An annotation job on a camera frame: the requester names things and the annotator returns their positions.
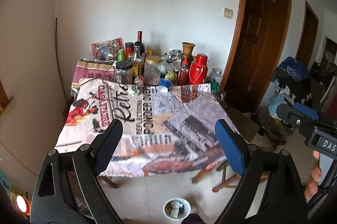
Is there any brown clay vase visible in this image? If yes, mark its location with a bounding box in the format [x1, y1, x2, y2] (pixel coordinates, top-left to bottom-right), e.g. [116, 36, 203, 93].
[182, 41, 195, 57]

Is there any amber liquor bottle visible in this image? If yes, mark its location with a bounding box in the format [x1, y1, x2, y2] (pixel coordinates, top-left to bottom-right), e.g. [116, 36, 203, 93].
[131, 42, 142, 77]

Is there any small glass jar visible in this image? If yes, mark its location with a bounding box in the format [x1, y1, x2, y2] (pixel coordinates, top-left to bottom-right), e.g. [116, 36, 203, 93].
[209, 68, 222, 84]

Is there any crumpled foil ball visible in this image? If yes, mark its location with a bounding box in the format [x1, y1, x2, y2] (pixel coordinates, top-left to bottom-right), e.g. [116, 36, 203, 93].
[128, 85, 140, 96]

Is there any clear jar gold lid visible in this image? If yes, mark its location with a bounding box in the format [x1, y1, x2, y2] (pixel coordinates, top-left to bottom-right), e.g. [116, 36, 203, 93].
[144, 55, 162, 86]

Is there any blue patterned cloth pile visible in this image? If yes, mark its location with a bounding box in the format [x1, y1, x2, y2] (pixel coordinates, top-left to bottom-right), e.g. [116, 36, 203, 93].
[270, 56, 311, 101]

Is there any red sauce squeeze bottle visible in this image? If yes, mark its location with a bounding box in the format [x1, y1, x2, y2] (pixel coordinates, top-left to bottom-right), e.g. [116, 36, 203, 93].
[178, 56, 189, 85]

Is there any yellow green scrubber ball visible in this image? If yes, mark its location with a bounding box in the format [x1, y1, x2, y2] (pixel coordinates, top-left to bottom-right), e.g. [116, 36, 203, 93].
[164, 71, 178, 85]

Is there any printed retro tablecloth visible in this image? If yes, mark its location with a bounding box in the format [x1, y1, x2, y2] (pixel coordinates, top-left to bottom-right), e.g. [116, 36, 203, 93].
[55, 79, 229, 177]

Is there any red snack bag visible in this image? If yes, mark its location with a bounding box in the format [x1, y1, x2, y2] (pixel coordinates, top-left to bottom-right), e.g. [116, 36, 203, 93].
[91, 37, 123, 61]

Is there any green plastic bottle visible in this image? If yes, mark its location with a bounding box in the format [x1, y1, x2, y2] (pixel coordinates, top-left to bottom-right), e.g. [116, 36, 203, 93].
[117, 49, 125, 61]

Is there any red lidded canister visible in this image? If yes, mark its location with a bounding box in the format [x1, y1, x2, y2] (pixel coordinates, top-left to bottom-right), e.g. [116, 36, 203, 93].
[124, 41, 134, 59]

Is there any wall light switch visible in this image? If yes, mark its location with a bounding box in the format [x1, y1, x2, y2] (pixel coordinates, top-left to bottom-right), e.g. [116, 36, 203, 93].
[223, 8, 234, 19]

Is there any dark wooden door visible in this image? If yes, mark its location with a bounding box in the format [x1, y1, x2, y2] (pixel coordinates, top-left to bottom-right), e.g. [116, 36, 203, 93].
[221, 0, 292, 112]

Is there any blue white plastic cup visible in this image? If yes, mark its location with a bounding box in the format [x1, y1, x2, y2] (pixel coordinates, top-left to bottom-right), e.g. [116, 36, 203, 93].
[158, 79, 172, 93]

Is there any pink printed paper bag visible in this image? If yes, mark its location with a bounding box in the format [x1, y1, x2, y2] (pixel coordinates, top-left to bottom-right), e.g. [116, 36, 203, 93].
[71, 60, 115, 88]

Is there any white trash bin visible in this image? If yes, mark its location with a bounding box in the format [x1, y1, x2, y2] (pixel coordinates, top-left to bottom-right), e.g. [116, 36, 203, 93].
[163, 198, 191, 221]

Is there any clear jar black lid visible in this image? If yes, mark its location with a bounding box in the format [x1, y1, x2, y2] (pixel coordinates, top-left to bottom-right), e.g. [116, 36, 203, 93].
[114, 60, 132, 84]

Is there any person's right hand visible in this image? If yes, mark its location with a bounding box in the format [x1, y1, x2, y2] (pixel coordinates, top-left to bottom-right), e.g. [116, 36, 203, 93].
[304, 151, 322, 201]

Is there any small red white can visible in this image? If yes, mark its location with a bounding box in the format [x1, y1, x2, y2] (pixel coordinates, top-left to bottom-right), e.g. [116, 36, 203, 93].
[134, 75, 144, 87]

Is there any red thermos flask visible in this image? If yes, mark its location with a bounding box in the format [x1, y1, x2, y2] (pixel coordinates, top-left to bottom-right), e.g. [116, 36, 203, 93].
[189, 53, 208, 85]

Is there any dark wine bottle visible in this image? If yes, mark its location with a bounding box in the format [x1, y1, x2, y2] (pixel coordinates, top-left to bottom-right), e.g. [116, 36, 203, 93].
[137, 31, 145, 56]

